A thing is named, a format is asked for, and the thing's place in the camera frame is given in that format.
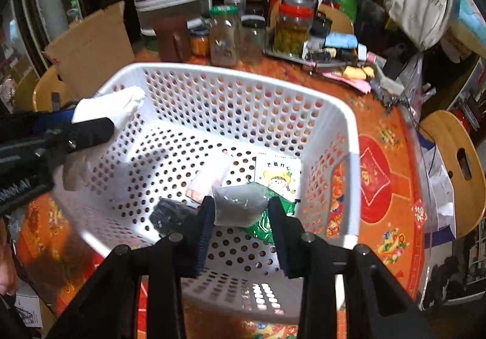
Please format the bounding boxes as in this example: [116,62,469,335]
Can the grey soft pouch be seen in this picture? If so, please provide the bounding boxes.
[213,183,270,227]

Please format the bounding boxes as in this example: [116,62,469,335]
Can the white cloth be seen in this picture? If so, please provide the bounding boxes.
[63,87,146,191]

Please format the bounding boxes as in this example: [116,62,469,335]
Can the person left hand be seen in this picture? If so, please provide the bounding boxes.
[0,219,18,295]

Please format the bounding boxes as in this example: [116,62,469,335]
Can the black object in basket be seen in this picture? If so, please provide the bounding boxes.
[149,198,197,236]

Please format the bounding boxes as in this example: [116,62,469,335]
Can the green snack packet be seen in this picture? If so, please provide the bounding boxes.
[244,182,296,245]

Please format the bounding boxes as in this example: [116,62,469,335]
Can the wooden chair left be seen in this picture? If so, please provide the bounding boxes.
[32,66,73,112]

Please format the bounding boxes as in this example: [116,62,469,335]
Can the wooden chair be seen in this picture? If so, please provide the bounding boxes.
[32,66,73,112]
[420,110,485,238]

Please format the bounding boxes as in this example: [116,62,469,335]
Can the yellow cartoon packet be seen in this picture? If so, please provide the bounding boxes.
[255,153,302,202]

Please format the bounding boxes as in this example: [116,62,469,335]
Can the white perforated plastic basket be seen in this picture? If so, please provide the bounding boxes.
[51,61,362,324]

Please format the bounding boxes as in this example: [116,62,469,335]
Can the brown ceramic mug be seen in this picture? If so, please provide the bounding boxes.
[153,15,192,63]

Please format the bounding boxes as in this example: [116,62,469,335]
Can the wooden chair right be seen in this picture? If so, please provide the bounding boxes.
[420,110,485,238]

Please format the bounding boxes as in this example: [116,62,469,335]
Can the light blue pouch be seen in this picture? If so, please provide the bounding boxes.
[324,32,358,50]

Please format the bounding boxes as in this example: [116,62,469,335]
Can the green lid glass jar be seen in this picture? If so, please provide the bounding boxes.
[209,5,240,68]

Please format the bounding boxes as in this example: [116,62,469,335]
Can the red lid pickle jar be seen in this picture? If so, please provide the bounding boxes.
[273,0,316,58]

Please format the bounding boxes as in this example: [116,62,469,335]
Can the blue illustrated paper bag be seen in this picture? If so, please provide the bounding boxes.
[449,0,485,58]

